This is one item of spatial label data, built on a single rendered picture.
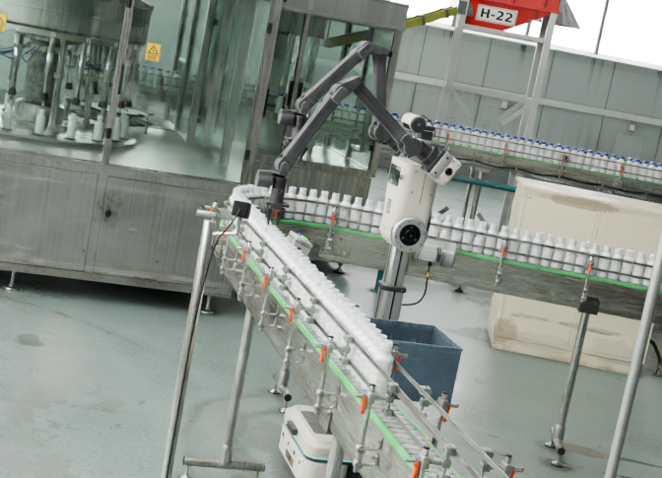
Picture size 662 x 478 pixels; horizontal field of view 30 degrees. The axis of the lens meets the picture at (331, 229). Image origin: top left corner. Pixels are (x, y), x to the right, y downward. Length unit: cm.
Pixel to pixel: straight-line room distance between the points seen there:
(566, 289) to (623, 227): 236
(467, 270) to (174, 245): 235
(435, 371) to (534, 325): 437
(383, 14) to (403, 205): 490
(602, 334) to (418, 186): 383
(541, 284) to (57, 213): 316
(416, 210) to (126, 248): 308
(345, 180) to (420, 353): 578
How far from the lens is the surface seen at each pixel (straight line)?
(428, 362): 455
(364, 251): 646
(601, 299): 657
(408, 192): 536
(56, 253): 804
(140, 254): 807
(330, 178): 1018
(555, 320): 891
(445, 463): 291
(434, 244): 633
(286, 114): 549
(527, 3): 1145
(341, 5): 1005
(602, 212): 881
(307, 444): 543
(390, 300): 551
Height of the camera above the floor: 200
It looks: 9 degrees down
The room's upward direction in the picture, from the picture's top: 11 degrees clockwise
